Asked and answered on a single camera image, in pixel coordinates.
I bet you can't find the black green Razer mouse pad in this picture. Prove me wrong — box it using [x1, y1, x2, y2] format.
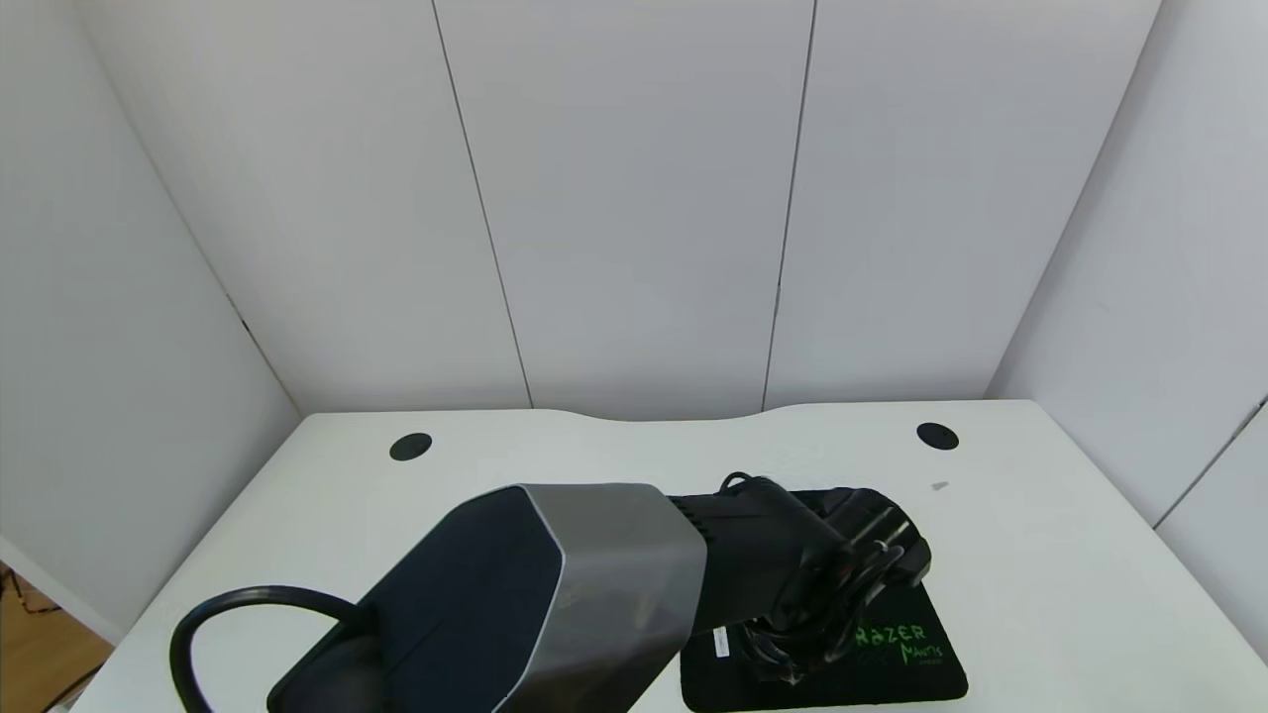
[670, 486, 970, 713]

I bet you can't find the thin black floor cable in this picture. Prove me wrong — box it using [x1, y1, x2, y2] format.
[0, 562, 62, 617]

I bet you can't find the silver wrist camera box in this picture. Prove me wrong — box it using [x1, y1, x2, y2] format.
[707, 624, 756, 666]

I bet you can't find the thick black arm cable loop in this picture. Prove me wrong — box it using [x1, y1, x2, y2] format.
[169, 585, 375, 713]

